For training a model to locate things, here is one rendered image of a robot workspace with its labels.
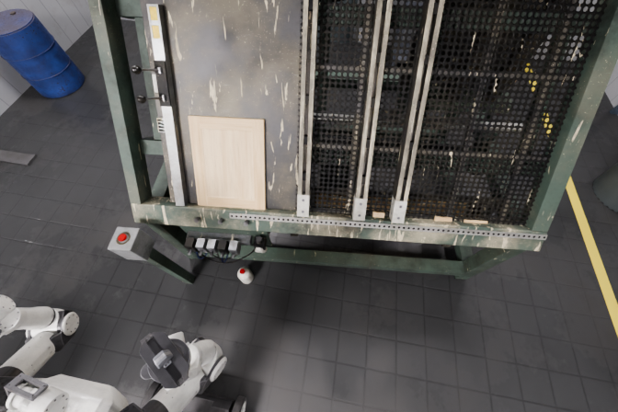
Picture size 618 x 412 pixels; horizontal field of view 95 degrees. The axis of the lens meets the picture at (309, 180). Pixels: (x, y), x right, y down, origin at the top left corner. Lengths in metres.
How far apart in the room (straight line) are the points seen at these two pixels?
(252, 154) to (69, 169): 2.45
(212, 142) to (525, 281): 2.49
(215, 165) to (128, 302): 1.48
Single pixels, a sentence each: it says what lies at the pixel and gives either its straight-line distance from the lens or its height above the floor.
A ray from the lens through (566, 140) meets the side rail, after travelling 1.73.
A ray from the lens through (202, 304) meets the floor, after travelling 2.44.
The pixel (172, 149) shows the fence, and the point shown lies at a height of 1.16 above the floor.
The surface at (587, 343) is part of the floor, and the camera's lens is 2.99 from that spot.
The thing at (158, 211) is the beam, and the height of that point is 0.88.
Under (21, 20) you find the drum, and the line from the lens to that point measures 4.26.
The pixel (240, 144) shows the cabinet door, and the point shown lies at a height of 1.17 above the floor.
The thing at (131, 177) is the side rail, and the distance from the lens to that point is 1.75.
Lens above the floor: 2.29
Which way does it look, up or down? 58 degrees down
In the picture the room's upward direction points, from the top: 1 degrees counter-clockwise
